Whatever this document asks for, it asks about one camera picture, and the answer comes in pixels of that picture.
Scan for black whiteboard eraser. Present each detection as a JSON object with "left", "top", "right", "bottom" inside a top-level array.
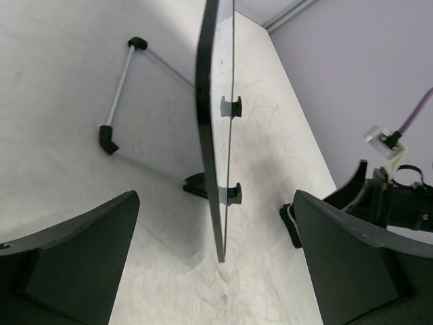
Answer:
[{"left": 279, "top": 204, "right": 302, "bottom": 249}]

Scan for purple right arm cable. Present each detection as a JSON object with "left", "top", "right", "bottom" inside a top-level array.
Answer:
[{"left": 397, "top": 86, "right": 433, "bottom": 135}]

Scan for small black-framed whiteboard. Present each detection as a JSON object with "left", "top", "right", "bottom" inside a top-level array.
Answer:
[{"left": 97, "top": 0, "right": 244, "bottom": 263}]

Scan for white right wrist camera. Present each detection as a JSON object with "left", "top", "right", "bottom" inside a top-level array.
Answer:
[{"left": 364, "top": 126, "right": 408, "bottom": 181}]

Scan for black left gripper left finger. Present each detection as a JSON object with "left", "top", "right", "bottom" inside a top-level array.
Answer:
[{"left": 1, "top": 191, "right": 140, "bottom": 324}]

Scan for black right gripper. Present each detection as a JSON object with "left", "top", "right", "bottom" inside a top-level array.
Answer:
[{"left": 323, "top": 160, "right": 432, "bottom": 232}]

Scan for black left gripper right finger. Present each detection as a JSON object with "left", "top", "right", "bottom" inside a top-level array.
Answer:
[{"left": 293, "top": 190, "right": 432, "bottom": 324}]

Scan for right aluminium table edge rail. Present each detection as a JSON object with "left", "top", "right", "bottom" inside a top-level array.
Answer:
[{"left": 263, "top": 0, "right": 318, "bottom": 34}]

